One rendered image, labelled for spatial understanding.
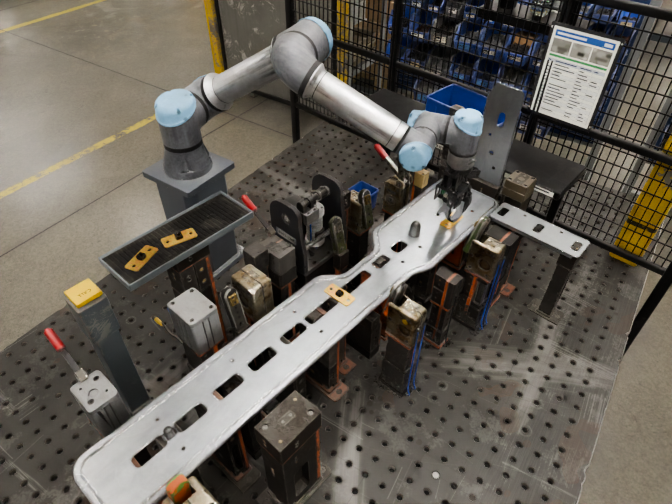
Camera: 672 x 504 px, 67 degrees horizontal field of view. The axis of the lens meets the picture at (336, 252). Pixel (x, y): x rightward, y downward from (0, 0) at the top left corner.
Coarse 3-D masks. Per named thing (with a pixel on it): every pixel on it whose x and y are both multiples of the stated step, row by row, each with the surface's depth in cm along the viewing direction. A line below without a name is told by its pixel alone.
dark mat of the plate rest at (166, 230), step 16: (208, 208) 135; (224, 208) 135; (240, 208) 135; (176, 224) 130; (192, 224) 130; (208, 224) 130; (224, 224) 130; (144, 240) 126; (160, 240) 126; (192, 240) 126; (112, 256) 121; (128, 256) 121; (160, 256) 122; (176, 256) 122; (128, 272) 118; (144, 272) 118
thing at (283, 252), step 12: (264, 240) 139; (276, 240) 139; (276, 252) 135; (288, 252) 135; (276, 264) 136; (288, 264) 138; (276, 276) 139; (288, 276) 140; (276, 288) 144; (288, 288) 145; (276, 300) 148; (288, 336) 158
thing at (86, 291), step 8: (88, 280) 116; (72, 288) 114; (80, 288) 114; (88, 288) 114; (96, 288) 114; (72, 296) 112; (80, 296) 112; (88, 296) 112; (96, 296) 113; (80, 304) 111
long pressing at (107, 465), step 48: (432, 192) 168; (480, 192) 169; (384, 240) 151; (432, 240) 151; (384, 288) 136; (240, 336) 124; (336, 336) 125; (192, 384) 114; (240, 384) 114; (288, 384) 115; (144, 432) 106; (192, 432) 106; (96, 480) 98; (144, 480) 98
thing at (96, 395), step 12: (96, 372) 109; (84, 384) 107; (96, 384) 107; (108, 384) 107; (84, 396) 105; (96, 396) 105; (108, 396) 105; (84, 408) 103; (96, 408) 103; (108, 408) 106; (120, 408) 109; (96, 420) 105; (108, 420) 108; (120, 420) 111; (108, 432) 109; (144, 456) 124
